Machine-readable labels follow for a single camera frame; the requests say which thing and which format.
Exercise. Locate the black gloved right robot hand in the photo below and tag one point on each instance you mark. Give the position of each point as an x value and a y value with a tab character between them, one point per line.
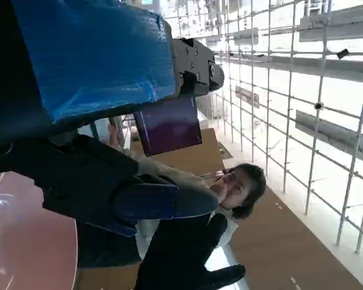
181	253

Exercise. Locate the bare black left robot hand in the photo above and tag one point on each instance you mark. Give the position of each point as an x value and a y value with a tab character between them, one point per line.
93	54

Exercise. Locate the pink bowl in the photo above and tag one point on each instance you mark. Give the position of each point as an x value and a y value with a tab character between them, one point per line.
33	241

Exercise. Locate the person in dark trousers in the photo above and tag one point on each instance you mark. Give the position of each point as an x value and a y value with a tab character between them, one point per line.
245	184

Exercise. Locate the purple monitor screen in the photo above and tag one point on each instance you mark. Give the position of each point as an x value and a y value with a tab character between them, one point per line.
169	130

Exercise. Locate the grey ceiling light panel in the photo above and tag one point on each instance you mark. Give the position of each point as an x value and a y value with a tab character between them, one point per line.
248	97
329	133

